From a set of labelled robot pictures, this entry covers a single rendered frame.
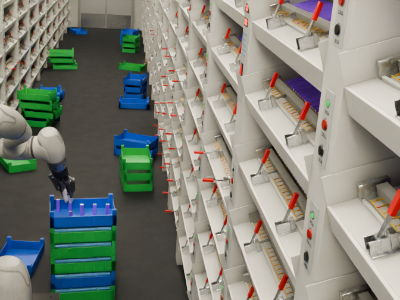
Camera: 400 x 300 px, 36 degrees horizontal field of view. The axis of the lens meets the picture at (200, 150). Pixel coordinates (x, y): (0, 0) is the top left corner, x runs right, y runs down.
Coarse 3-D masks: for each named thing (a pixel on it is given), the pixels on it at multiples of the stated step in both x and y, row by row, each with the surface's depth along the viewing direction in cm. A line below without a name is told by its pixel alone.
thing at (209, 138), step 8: (208, 136) 239; (216, 136) 237; (208, 144) 239; (216, 144) 237; (208, 160) 228; (216, 160) 222; (216, 168) 215; (216, 176) 209; (224, 176) 207; (224, 192) 196; (224, 200) 182
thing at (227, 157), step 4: (220, 140) 233; (220, 144) 229; (224, 144) 228; (224, 148) 224; (224, 152) 221; (228, 152) 220; (224, 156) 219; (228, 156) 217; (228, 160) 213; (224, 164) 214; (228, 164) 212; (224, 168) 211
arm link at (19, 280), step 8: (8, 256) 225; (0, 264) 219; (8, 264) 220; (16, 264) 221; (24, 264) 225; (0, 272) 217; (8, 272) 218; (16, 272) 219; (24, 272) 223; (0, 280) 217; (8, 280) 217; (16, 280) 219; (24, 280) 221; (0, 288) 217; (8, 288) 217; (16, 288) 219; (24, 288) 221; (0, 296) 217; (8, 296) 218; (16, 296) 219; (24, 296) 222
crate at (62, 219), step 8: (80, 200) 300; (88, 200) 301; (96, 200) 302; (104, 200) 303; (112, 200) 301; (64, 208) 300; (72, 208) 301; (88, 208) 302; (96, 208) 303; (104, 208) 303; (112, 208) 286; (56, 216) 292; (64, 216) 292; (72, 216) 281; (80, 216) 282; (88, 216) 282; (96, 216) 283; (104, 216) 284; (112, 216) 285; (56, 224) 280; (64, 224) 281; (72, 224) 282; (80, 224) 283; (88, 224) 284; (96, 224) 285; (104, 224) 286; (112, 224) 287
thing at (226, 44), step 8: (216, 32) 225; (224, 32) 226; (232, 32) 226; (240, 32) 226; (216, 40) 226; (224, 40) 211; (232, 40) 220; (240, 40) 216; (216, 48) 223; (224, 48) 211; (232, 48) 216; (240, 48) 185; (216, 56) 213; (224, 56) 208; (232, 56) 205; (224, 64) 197; (232, 64) 186; (224, 72) 200; (232, 72) 186; (232, 80) 183
